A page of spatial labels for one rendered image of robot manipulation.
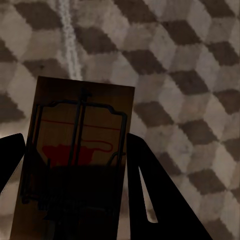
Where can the mousetrap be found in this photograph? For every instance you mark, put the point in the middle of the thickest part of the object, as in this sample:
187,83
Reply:
74,163

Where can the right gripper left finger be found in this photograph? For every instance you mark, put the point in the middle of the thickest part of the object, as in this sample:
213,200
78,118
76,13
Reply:
12,149

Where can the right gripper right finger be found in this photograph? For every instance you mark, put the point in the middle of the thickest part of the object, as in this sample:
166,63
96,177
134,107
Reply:
176,219

